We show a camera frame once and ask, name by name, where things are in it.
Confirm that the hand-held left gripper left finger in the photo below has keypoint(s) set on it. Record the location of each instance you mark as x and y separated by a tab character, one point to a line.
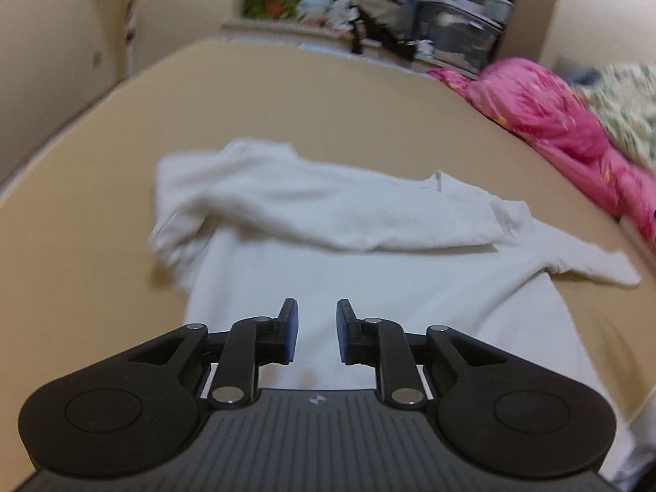
290	330

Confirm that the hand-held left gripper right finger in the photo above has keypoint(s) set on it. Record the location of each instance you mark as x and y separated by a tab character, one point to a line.
342	333

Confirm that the white shirt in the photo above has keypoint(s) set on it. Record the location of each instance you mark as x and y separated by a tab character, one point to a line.
358	215

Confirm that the pile of dark clothes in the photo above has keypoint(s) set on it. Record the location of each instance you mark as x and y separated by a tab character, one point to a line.
366	5

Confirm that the tan bed mattress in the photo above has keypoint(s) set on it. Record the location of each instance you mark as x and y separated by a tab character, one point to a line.
77	241

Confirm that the pink printed blanket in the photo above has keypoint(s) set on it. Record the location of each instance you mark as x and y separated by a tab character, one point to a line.
538	107

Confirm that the grey storage box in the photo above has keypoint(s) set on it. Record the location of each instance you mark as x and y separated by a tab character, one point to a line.
456	30

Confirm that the green potted plant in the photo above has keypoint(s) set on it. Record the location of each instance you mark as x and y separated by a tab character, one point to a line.
269	0

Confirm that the floral patterned cloth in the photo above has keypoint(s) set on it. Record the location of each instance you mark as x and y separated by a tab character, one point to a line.
628	107

